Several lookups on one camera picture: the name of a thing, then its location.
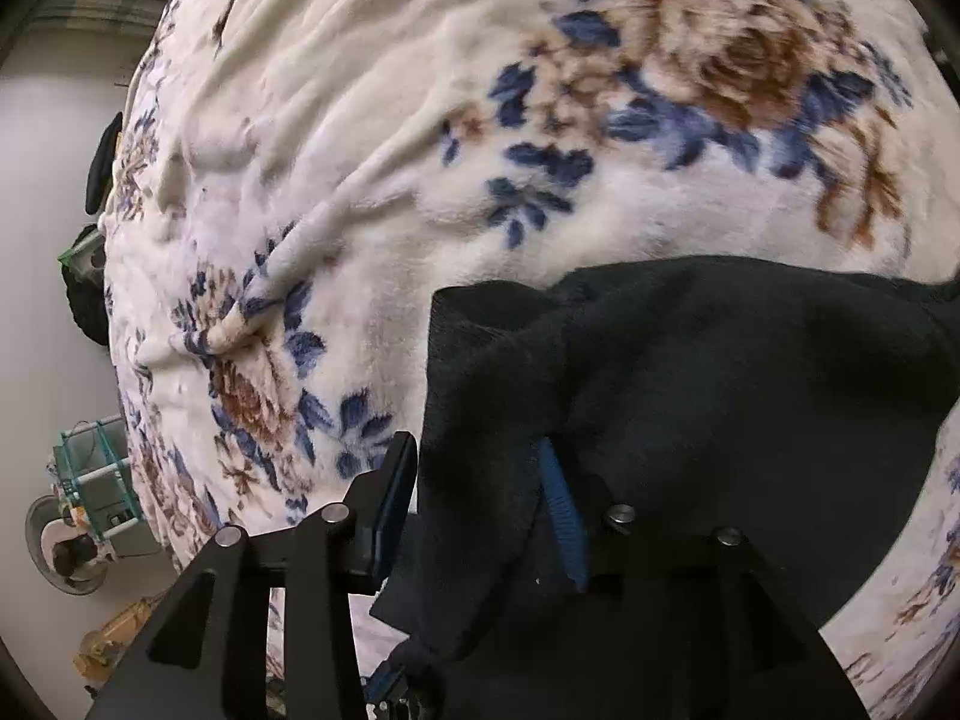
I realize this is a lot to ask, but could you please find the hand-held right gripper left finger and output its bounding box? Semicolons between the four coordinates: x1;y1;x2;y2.
82;431;419;720

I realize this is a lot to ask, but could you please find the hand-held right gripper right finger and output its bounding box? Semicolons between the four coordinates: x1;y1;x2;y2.
538;436;872;720

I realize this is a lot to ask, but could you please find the dark striped sweater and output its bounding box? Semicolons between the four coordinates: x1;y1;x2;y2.
371;255;960;683

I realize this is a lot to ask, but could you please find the teal storage rack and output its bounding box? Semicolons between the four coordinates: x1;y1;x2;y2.
52;414;143;541

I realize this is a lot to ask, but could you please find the floral fleece blanket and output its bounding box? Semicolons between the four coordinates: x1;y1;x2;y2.
101;0;960;720

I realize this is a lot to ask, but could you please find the white plastic device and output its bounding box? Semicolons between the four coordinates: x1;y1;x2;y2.
58;225;106;286

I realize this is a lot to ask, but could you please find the dark cap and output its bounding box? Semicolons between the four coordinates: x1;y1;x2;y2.
85;111;125;215

